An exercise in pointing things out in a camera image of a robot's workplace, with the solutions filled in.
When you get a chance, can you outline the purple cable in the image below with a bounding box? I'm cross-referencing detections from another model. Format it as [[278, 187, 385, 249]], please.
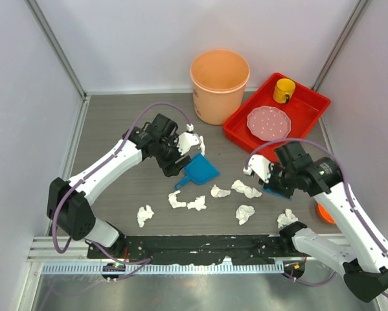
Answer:
[[244, 137, 388, 297], [51, 102, 194, 280]]

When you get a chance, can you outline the blue hand brush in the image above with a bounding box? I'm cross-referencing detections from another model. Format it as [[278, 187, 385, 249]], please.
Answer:
[[261, 187, 292, 201]]

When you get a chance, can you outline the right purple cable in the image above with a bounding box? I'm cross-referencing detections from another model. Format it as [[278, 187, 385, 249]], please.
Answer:
[[244, 137, 388, 297]]

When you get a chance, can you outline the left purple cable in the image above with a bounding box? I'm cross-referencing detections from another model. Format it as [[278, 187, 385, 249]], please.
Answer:
[[51, 102, 194, 280]]

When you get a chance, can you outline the yellow mug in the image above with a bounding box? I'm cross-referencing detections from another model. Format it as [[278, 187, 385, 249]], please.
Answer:
[[273, 78, 296, 104]]

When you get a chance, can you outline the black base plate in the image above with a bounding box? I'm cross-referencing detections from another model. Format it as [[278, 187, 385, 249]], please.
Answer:
[[86, 235, 300, 266]]

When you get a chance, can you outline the blue dustpan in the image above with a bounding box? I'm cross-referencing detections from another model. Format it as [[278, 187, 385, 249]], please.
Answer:
[[174, 154, 220, 190]]

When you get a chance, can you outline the curved paper scrap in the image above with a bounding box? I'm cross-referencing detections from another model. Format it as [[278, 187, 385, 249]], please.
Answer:
[[168, 190, 187, 209]]

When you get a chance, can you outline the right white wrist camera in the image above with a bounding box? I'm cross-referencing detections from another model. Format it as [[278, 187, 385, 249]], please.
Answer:
[[243, 154, 273, 185]]

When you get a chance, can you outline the pink dotted plate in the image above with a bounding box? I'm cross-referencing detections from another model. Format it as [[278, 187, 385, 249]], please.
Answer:
[[246, 106, 291, 141]]

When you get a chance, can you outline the aluminium frame rail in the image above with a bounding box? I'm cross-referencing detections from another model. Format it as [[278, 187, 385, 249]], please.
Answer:
[[27, 233, 382, 276]]

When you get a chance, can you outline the red plastic tray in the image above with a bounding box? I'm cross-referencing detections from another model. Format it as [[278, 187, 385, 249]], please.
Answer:
[[223, 73, 331, 152]]

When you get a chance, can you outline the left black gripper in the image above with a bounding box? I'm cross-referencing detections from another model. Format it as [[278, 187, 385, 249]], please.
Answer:
[[155, 133, 191, 177]]

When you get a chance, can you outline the orange plastic bucket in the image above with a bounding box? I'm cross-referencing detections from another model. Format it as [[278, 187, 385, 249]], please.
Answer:
[[190, 49, 250, 125]]

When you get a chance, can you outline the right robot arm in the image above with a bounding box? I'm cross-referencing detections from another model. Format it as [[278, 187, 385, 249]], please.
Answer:
[[244, 138, 388, 303]]

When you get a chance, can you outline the orange plastic bowl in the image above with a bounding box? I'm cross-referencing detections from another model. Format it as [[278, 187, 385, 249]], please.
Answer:
[[317, 204, 335, 224]]

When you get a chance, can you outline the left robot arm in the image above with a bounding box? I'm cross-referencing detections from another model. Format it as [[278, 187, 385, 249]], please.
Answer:
[[47, 114, 201, 259]]

